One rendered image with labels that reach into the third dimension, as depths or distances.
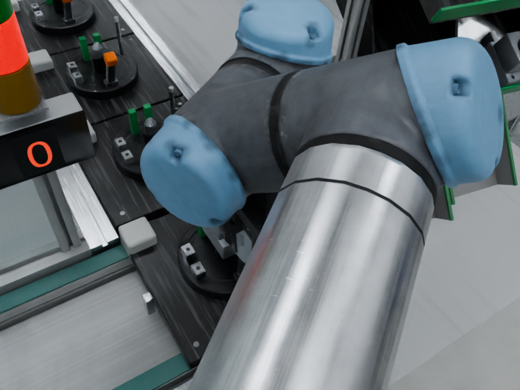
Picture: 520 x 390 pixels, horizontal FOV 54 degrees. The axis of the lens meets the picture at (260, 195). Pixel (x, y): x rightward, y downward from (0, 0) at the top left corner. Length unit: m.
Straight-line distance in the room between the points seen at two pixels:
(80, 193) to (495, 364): 0.73
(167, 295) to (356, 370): 0.58
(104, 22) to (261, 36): 0.92
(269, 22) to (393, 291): 0.24
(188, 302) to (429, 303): 0.42
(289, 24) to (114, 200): 0.55
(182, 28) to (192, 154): 1.15
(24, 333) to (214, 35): 0.90
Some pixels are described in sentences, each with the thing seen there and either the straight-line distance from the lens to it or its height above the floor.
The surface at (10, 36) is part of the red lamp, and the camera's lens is 0.55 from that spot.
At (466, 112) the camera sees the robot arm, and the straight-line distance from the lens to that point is 0.25.
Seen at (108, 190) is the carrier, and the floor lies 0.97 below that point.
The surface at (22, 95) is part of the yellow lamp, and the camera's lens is 0.58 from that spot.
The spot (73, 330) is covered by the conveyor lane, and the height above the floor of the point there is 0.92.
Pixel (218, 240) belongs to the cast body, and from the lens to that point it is 0.70.
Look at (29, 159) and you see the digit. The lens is 0.63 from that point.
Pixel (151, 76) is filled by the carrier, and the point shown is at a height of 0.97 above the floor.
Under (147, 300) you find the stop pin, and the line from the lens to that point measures 0.76.
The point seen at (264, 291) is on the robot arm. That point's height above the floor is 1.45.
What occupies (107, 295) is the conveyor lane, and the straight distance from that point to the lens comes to 0.83.
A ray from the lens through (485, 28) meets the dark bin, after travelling 0.86.
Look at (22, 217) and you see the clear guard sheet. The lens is 0.78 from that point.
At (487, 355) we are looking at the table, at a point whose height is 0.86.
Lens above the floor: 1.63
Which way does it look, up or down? 49 degrees down
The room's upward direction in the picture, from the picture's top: 5 degrees clockwise
